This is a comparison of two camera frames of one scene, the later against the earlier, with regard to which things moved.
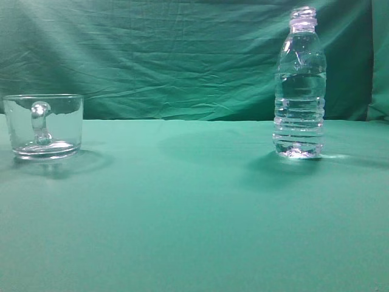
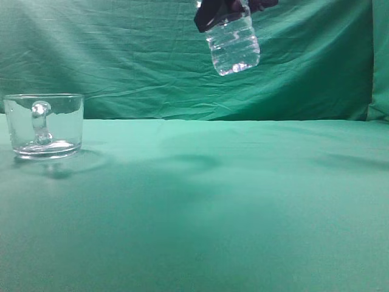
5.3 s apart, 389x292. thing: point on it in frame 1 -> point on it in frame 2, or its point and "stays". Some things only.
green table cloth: [197, 205] stays
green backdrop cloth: [190, 60] stays
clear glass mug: [45, 126] stays
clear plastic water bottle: [299, 89] -> [234, 44]
